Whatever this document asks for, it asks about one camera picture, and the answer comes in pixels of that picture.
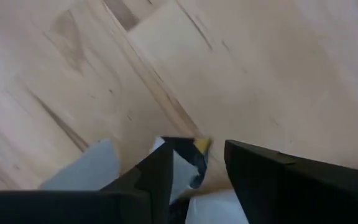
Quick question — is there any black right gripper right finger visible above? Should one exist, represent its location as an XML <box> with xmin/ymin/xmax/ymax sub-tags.
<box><xmin>224</xmin><ymin>139</ymin><xmax>358</xmax><ymax>224</ymax></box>

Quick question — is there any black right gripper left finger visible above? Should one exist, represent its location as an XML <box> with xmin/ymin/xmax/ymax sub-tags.
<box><xmin>0</xmin><ymin>141</ymin><xmax>174</xmax><ymax>224</ymax></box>

